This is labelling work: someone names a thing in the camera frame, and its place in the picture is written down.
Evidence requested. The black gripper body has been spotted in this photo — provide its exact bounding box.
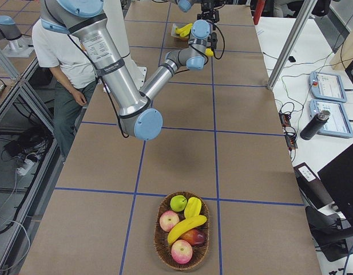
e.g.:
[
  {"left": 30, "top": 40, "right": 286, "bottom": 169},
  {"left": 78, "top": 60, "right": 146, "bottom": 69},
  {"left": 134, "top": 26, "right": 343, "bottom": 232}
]
[{"left": 200, "top": 0, "right": 220, "bottom": 17}]

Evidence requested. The yellow banana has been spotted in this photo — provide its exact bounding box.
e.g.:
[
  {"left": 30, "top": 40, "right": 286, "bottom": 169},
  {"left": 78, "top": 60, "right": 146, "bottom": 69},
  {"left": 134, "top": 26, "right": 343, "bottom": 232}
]
[
  {"left": 205, "top": 48, "right": 214, "bottom": 57},
  {"left": 167, "top": 215, "right": 207, "bottom": 245},
  {"left": 175, "top": 23, "right": 193, "bottom": 35},
  {"left": 179, "top": 30, "right": 190, "bottom": 38}
]

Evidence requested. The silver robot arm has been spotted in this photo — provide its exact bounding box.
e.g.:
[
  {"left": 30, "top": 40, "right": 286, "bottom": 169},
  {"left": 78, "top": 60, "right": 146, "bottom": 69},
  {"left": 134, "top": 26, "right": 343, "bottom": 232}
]
[
  {"left": 153, "top": 0, "right": 224, "bottom": 24},
  {"left": 41, "top": 1, "right": 211, "bottom": 140}
]

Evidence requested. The grey square plate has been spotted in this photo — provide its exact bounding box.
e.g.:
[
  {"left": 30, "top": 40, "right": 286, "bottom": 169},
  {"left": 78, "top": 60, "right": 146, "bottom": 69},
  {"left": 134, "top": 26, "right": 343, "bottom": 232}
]
[{"left": 170, "top": 23, "right": 192, "bottom": 40}]

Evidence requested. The wicker fruit basket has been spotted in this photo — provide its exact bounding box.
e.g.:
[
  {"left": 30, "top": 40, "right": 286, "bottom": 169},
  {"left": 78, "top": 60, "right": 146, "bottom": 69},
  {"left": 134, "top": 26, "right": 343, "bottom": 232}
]
[{"left": 153, "top": 191, "right": 210, "bottom": 272}]

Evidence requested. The red cylinder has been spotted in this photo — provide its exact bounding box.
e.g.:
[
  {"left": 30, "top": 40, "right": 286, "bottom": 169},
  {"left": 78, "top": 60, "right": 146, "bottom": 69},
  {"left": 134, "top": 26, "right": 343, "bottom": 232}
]
[{"left": 253, "top": 0, "right": 265, "bottom": 25}]

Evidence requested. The upper teach pendant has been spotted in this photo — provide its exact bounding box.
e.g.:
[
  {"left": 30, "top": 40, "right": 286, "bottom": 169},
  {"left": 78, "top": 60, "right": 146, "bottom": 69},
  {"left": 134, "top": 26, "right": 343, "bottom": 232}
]
[{"left": 309, "top": 71, "right": 347, "bottom": 103}]

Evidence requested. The teach pendant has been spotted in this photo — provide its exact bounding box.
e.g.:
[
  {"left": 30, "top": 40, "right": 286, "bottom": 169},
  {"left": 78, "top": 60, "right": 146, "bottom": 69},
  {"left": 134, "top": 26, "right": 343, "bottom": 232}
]
[
  {"left": 309, "top": 99, "right": 353, "bottom": 139},
  {"left": 309, "top": 71, "right": 347, "bottom": 103}
]

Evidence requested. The person in white shirt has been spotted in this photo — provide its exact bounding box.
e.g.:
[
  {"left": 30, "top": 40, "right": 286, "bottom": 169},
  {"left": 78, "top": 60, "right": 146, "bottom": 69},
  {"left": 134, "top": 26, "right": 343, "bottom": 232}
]
[{"left": 32, "top": 20, "right": 98, "bottom": 158}]

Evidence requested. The black water bottle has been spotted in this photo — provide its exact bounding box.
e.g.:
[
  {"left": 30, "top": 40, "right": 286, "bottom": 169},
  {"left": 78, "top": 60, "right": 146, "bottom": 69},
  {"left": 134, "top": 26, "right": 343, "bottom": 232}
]
[{"left": 300, "top": 110, "right": 331, "bottom": 140}]

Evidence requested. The lower teach pendant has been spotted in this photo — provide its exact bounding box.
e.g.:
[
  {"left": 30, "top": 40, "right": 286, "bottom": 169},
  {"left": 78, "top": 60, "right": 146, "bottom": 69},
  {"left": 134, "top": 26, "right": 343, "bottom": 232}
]
[{"left": 309, "top": 99, "right": 353, "bottom": 139}]

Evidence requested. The green pear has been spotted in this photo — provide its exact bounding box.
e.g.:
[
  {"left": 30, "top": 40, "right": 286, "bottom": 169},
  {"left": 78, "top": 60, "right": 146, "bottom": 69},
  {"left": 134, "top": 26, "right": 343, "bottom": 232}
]
[{"left": 170, "top": 195, "right": 188, "bottom": 212}]

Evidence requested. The yellow starfruit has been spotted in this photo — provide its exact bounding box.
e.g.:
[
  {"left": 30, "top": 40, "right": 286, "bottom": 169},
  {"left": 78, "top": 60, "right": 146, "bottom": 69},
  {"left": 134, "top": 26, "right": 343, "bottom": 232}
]
[{"left": 184, "top": 197, "right": 202, "bottom": 219}]

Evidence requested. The red apple left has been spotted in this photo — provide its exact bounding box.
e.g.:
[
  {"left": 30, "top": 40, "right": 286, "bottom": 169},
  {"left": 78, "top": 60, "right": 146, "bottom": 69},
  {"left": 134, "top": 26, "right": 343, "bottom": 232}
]
[{"left": 159, "top": 210, "right": 180, "bottom": 232}]

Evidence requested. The red apple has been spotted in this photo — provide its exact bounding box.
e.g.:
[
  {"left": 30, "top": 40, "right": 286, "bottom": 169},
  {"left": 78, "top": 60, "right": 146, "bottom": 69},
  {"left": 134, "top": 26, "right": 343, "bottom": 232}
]
[
  {"left": 171, "top": 239, "right": 193, "bottom": 264},
  {"left": 159, "top": 210, "right": 180, "bottom": 232}
]

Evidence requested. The black monitor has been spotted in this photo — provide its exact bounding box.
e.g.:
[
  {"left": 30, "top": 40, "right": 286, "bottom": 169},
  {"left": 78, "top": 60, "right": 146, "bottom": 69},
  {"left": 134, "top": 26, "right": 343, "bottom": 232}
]
[{"left": 318, "top": 144, "right": 353, "bottom": 224}]

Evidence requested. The red yellow mango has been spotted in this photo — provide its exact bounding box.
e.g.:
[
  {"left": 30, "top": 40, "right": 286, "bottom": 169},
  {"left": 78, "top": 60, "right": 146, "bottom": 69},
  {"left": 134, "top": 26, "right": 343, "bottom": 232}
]
[{"left": 180, "top": 229, "right": 205, "bottom": 246}]

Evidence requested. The red apple front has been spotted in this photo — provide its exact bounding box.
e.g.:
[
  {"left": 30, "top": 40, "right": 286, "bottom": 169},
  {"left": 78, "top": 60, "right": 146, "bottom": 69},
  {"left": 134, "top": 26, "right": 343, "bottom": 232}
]
[{"left": 171, "top": 239, "right": 193, "bottom": 264}]

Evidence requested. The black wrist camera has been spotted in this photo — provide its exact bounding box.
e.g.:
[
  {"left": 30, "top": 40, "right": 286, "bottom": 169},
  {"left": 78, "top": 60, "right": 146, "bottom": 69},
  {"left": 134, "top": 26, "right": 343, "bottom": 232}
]
[{"left": 209, "top": 32, "right": 218, "bottom": 52}]

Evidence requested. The white pedestal column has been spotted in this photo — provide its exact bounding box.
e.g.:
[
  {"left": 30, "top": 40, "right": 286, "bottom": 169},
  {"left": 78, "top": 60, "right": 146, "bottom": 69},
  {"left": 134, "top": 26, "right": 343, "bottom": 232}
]
[{"left": 103, "top": 0, "right": 147, "bottom": 89}]

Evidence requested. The aluminium frame post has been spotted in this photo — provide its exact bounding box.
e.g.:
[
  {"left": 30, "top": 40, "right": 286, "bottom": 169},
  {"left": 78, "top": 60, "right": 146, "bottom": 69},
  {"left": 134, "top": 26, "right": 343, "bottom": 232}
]
[{"left": 267, "top": 0, "right": 317, "bottom": 91}]

